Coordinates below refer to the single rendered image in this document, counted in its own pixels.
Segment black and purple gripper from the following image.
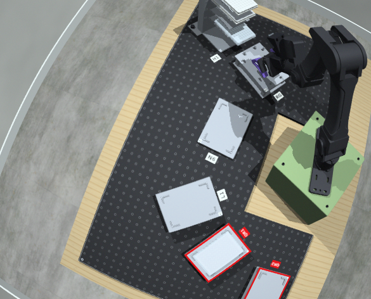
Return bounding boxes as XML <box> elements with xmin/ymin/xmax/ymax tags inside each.
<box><xmin>251</xmin><ymin>49</ymin><xmax>288</xmax><ymax>78</ymax></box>

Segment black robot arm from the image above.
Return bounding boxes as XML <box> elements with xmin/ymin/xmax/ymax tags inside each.
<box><xmin>266</xmin><ymin>25</ymin><xmax>367</xmax><ymax>196</ymax></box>

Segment black perforated breadboard table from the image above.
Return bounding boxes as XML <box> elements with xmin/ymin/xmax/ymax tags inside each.
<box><xmin>78</xmin><ymin>2</ymin><xmax>330</xmax><ymax>299</ymax></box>

